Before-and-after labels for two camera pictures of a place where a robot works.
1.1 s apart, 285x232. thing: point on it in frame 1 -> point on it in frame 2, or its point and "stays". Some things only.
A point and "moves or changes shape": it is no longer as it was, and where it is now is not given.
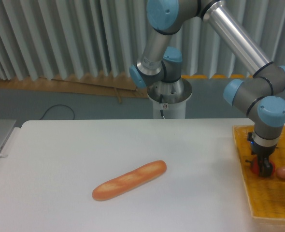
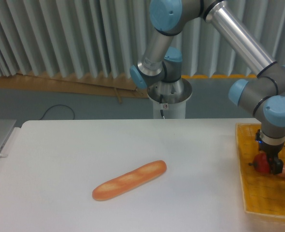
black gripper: [265, 167] -> [276, 165]
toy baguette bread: [122, 184] stays
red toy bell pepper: [254, 166] moves or changes shape
